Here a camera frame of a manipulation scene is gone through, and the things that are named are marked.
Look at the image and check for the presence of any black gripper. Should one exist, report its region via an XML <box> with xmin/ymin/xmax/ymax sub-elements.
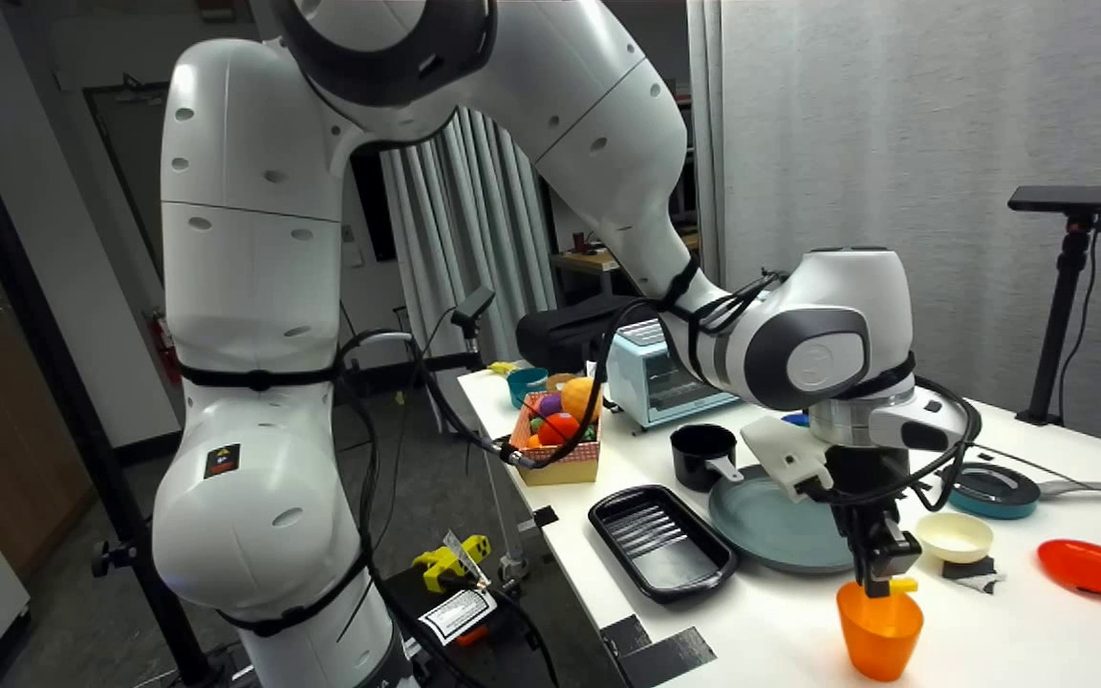
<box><xmin>823</xmin><ymin>443</ymin><xmax>922</xmax><ymax>598</ymax></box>

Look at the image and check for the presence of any translucent orange plastic cup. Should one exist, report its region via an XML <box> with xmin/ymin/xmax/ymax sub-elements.
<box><xmin>834</xmin><ymin>575</ymin><xmax>930</xmax><ymax>685</ymax></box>

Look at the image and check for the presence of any large grey-blue round plate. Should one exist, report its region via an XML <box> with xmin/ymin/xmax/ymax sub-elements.
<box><xmin>706</xmin><ymin>462</ymin><xmax>860</xmax><ymax>575</ymax></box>

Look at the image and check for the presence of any small orange-red plate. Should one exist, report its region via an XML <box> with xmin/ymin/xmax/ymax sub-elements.
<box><xmin>1037</xmin><ymin>536</ymin><xmax>1101</xmax><ymax>605</ymax></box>

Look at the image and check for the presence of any small teal cup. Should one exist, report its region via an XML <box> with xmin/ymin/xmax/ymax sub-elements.
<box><xmin>506</xmin><ymin>363</ymin><xmax>553</xmax><ymax>412</ymax></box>

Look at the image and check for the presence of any cream plastic bowl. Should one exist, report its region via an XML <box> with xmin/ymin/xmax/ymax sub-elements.
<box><xmin>916</xmin><ymin>509</ymin><xmax>996</xmax><ymax>570</ymax></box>

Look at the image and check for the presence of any small black block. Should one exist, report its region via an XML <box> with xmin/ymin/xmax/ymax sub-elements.
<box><xmin>938</xmin><ymin>555</ymin><xmax>1002</xmax><ymax>596</ymax></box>

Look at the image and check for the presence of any small teal frying pan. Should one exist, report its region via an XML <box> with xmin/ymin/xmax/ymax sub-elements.
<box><xmin>949</xmin><ymin>459</ymin><xmax>1101</xmax><ymax>523</ymax></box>

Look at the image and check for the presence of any small black pot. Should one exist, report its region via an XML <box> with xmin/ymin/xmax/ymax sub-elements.
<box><xmin>667</xmin><ymin>421</ymin><xmax>745</xmax><ymax>491</ymax></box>

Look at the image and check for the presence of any black ridged grill tray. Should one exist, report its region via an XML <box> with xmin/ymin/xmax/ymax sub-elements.
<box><xmin>586</xmin><ymin>482</ymin><xmax>741</xmax><ymax>606</ymax></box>

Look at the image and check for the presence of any black tape patch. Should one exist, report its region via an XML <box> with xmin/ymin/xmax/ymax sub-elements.
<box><xmin>620</xmin><ymin>624</ymin><xmax>720</xmax><ymax>688</ymax></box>
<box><xmin>596</xmin><ymin>615</ymin><xmax>655</xmax><ymax>661</ymax></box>

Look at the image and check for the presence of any light blue toaster oven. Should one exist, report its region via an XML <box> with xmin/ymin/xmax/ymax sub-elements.
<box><xmin>602</xmin><ymin>318</ymin><xmax>736</xmax><ymax>434</ymax></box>

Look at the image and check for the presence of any wooden crate with toys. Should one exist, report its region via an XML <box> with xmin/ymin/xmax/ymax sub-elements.
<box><xmin>506</xmin><ymin>392</ymin><xmax>602</xmax><ymax>490</ymax></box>

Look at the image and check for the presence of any orange plush fruit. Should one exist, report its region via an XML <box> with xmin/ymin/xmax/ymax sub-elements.
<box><xmin>559</xmin><ymin>375</ymin><xmax>606</xmax><ymax>430</ymax></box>

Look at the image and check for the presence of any red plush fruit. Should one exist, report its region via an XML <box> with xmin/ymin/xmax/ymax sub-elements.
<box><xmin>536</xmin><ymin>407</ymin><xmax>586</xmax><ymax>447</ymax></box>

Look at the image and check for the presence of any black bag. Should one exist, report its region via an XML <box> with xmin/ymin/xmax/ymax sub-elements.
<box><xmin>513</xmin><ymin>290</ymin><xmax>658</xmax><ymax>375</ymax></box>

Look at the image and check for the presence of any small black display box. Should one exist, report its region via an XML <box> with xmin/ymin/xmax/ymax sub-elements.
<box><xmin>418</xmin><ymin>583</ymin><xmax>506</xmax><ymax>652</ymax></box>

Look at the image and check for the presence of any yellow clamp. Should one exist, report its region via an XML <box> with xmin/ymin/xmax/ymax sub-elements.
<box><xmin>407</xmin><ymin>531</ymin><xmax>495</xmax><ymax>596</ymax></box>

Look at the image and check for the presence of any grey curtain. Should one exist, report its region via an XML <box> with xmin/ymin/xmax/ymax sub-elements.
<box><xmin>689</xmin><ymin>0</ymin><xmax>1101</xmax><ymax>452</ymax></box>

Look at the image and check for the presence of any white pleated curtain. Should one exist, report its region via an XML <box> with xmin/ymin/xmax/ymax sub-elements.
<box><xmin>376</xmin><ymin>105</ymin><xmax>562</xmax><ymax>366</ymax></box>

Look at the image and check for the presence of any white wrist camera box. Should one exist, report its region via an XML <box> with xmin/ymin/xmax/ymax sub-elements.
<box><xmin>736</xmin><ymin>422</ymin><xmax>837</xmax><ymax>501</ymax></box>

